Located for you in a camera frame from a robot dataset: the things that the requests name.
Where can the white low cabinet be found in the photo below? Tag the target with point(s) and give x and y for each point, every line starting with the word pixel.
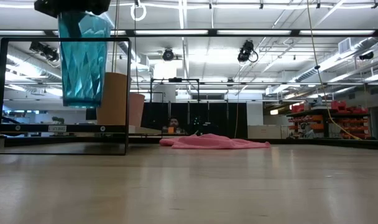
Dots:
pixel 265 132

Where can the rack with orange bins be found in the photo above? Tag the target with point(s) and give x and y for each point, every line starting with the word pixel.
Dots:
pixel 325 123

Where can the black ceiling-hung camera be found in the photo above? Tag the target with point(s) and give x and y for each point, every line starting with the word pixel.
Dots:
pixel 168 54
pixel 43 49
pixel 246 51

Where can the black overhead frame beam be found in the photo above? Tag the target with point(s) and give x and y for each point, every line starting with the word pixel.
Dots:
pixel 176 32

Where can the pink terry cloth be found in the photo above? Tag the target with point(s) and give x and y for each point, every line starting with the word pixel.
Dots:
pixel 214 142

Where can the black table edge rail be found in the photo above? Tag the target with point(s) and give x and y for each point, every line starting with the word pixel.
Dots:
pixel 332 143

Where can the person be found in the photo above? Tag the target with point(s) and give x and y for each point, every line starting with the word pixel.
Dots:
pixel 174 123

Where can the black computer monitor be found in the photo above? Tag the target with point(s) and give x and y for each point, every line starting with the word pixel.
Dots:
pixel 91 114

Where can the peach plastic cup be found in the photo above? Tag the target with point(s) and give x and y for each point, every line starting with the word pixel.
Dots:
pixel 136 109

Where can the tan plastic cup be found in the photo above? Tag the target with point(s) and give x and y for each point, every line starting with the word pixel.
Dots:
pixel 114 102

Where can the silver ventilation duct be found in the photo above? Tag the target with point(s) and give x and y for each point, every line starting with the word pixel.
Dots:
pixel 325 67

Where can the black partition panels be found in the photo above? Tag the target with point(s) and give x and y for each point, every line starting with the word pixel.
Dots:
pixel 214 119

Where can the teal faceted plastic tumbler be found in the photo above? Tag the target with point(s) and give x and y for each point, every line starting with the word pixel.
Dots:
pixel 83 71

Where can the black metal frame shelf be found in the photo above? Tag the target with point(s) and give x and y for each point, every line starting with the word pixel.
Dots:
pixel 64 128

